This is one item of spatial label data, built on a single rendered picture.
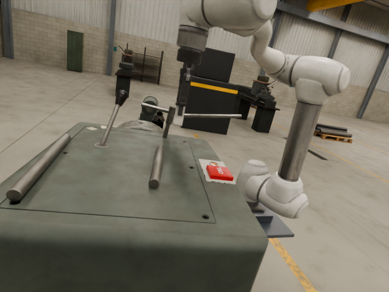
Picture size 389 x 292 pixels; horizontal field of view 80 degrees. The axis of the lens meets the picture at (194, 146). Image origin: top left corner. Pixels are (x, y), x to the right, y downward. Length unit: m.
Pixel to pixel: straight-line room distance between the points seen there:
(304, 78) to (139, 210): 0.84
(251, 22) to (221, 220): 0.44
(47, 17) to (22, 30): 1.41
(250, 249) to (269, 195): 0.83
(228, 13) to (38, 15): 15.22
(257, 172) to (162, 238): 0.96
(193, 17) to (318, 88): 0.57
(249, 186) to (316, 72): 0.64
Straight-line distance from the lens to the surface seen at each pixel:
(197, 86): 5.62
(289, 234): 1.45
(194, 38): 0.73
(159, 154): 0.61
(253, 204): 1.39
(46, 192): 0.49
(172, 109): 0.77
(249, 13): 0.60
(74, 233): 0.40
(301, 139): 1.12
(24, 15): 15.91
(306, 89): 1.06
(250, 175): 1.30
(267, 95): 7.27
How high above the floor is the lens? 1.51
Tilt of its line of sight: 19 degrees down
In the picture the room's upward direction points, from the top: 12 degrees clockwise
